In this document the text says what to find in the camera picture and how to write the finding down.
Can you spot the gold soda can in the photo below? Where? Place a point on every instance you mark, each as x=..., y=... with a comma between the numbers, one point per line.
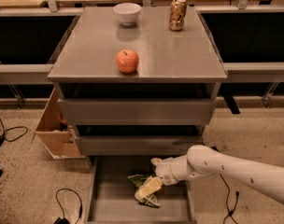
x=177, y=15

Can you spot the top grey drawer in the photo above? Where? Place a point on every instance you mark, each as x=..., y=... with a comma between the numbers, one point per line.
x=137, y=112

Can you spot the grey drawer cabinet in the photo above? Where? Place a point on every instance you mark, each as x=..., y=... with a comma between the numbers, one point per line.
x=172, y=66

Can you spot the green jalapeno chip bag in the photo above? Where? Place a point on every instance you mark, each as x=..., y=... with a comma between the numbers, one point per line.
x=138, y=181

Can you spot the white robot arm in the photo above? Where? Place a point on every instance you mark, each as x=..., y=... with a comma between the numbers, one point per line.
x=201, y=161

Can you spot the cardboard box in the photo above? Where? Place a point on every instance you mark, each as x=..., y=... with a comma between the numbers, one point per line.
x=57, y=137

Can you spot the red apple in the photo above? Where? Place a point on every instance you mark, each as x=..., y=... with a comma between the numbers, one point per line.
x=127, y=60

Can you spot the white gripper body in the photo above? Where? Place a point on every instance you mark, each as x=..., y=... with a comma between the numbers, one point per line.
x=163, y=171

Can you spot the white bowl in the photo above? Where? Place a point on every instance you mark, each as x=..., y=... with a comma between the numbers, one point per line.
x=127, y=13

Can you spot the grey drawer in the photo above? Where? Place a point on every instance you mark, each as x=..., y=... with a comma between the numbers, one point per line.
x=136, y=145
x=112, y=195
x=137, y=112

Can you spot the middle grey drawer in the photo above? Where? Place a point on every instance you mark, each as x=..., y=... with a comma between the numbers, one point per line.
x=136, y=145

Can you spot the bottom grey drawer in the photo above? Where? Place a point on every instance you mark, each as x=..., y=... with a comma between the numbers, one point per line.
x=112, y=195

